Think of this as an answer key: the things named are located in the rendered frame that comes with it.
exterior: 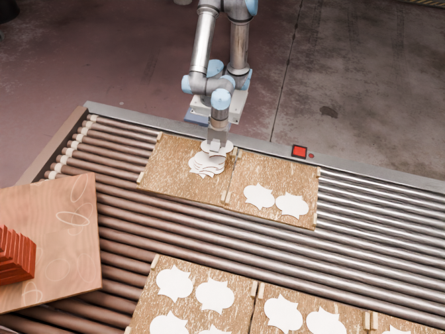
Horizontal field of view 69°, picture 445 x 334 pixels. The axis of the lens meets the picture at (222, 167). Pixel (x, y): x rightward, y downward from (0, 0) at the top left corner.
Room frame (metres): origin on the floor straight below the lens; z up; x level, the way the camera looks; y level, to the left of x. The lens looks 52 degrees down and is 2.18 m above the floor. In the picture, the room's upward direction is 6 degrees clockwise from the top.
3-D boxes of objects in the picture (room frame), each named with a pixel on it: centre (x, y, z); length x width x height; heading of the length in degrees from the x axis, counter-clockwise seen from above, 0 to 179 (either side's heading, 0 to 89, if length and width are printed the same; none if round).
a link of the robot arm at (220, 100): (0.99, 0.03, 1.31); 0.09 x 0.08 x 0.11; 174
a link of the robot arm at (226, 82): (1.09, 0.04, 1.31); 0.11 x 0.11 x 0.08; 84
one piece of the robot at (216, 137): (0.97, 0.04, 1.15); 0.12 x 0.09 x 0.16; 174
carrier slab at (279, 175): (0.88, -0.25, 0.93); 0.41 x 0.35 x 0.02; 81
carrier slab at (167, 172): (0.94, 0.16, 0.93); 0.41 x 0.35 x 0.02; 83
